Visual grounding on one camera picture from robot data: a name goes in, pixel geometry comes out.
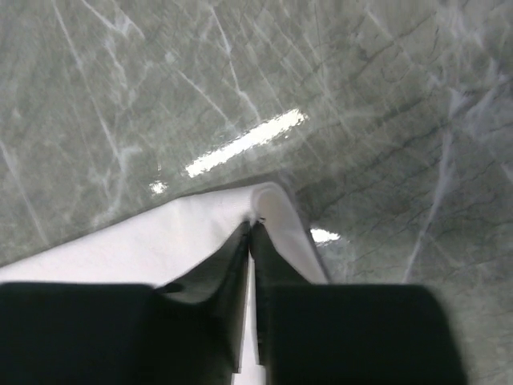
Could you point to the white t-shirt with red print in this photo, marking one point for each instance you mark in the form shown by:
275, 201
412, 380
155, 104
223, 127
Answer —
162, 244

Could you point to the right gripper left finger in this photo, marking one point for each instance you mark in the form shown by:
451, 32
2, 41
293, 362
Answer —
188, 331

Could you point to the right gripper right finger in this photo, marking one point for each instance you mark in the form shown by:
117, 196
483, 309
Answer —
348, 334

